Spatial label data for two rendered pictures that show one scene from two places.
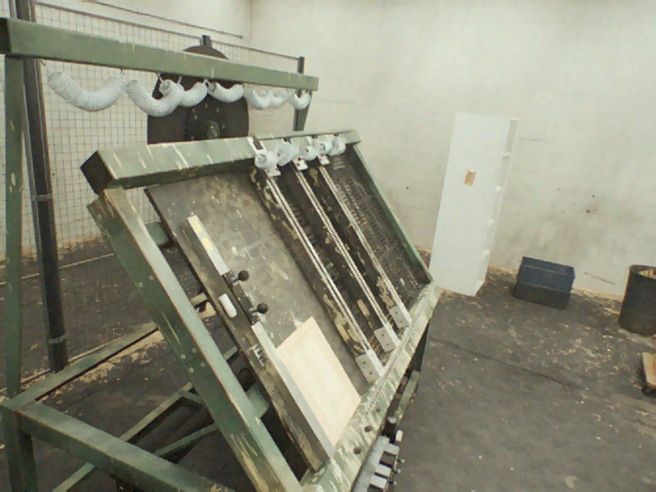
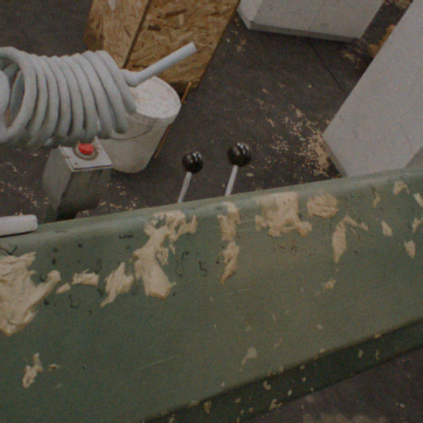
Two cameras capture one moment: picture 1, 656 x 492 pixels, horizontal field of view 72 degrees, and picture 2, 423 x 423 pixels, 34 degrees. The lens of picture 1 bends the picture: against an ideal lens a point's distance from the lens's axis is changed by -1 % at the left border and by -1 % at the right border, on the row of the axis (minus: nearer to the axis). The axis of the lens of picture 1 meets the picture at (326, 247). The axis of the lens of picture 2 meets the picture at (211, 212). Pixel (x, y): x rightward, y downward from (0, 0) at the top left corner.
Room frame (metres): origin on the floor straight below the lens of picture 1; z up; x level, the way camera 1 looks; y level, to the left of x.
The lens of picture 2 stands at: (2.15, 0.51, 2.11)
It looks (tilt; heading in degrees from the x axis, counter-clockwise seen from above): 41 degrees down; 197
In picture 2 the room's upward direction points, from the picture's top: 31 degrees clockwise
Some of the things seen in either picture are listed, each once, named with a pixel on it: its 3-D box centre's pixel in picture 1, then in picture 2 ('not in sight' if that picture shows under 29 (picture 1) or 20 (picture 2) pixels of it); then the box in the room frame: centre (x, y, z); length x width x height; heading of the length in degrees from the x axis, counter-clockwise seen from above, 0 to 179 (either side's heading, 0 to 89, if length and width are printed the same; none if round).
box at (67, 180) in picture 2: not in sight; (75, 175); (1.00, -0.22, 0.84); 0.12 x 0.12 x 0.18; 69
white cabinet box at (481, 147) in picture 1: (471, 204); not in sight; (5.41, -1.67, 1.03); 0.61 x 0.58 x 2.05; 151
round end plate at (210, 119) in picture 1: (209, 132); not in sight; (2.33, 0.64, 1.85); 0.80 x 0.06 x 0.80; 159
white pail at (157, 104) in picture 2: not in sight; (140, 116); (-0.07, -0.68, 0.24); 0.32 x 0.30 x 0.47; 151
